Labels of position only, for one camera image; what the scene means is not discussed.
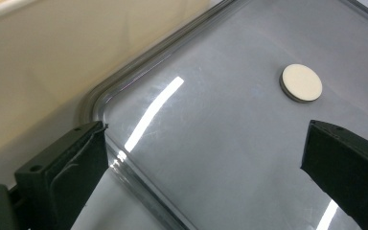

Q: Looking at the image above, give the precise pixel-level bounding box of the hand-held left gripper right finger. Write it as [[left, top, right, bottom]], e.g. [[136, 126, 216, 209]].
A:
[[300, 119, 368, 230]]

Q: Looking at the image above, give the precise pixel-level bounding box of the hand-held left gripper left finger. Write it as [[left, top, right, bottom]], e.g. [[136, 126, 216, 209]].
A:
[[13, 120, 110, 230]]

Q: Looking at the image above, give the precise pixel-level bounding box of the cream divided storage box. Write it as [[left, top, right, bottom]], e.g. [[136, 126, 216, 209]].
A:
[[0, 0, 219, 162]]

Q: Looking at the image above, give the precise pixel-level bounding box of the clear plastic box lid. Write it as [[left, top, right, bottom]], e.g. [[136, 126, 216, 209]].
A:
[[76, 0, 368, 230]]

